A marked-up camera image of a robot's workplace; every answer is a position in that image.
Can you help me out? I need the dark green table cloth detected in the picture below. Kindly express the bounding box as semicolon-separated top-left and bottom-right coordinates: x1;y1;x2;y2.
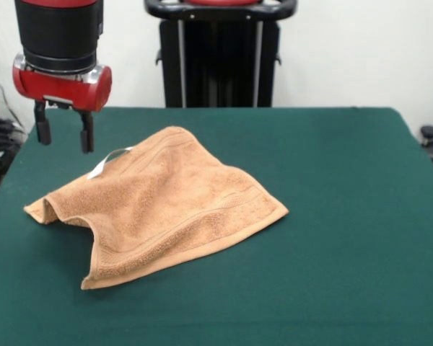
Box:
0;107;433;346

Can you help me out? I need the black cable bundle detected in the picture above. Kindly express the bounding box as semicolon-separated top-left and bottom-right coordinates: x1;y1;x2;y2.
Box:
0;117;28;159

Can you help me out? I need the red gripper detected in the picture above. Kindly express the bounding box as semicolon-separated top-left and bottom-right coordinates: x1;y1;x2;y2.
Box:
11;53;113;155

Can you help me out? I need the tan terry towel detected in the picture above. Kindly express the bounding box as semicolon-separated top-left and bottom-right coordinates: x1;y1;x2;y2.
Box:
23;125;289;291

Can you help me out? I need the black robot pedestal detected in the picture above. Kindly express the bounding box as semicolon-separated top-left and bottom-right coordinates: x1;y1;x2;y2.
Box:
144;0;299;108

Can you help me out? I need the grey cable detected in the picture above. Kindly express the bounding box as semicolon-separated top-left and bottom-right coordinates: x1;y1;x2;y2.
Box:
0;66;25;129

